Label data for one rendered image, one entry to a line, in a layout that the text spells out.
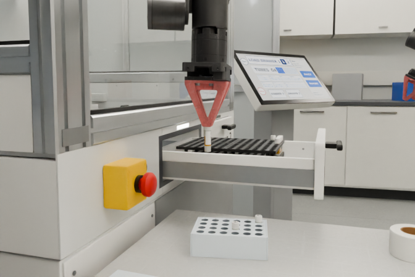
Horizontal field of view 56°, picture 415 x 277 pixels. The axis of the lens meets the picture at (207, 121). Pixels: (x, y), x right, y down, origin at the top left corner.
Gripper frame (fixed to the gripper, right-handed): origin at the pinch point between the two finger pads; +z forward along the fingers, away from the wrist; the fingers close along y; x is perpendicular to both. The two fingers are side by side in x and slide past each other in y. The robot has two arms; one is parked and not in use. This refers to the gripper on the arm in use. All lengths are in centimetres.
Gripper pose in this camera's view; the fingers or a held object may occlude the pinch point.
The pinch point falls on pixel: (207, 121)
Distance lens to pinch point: 63.2
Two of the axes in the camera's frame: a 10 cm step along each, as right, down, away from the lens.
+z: -0.2, 10.0, 0.7
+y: -1.7, 0.7, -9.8
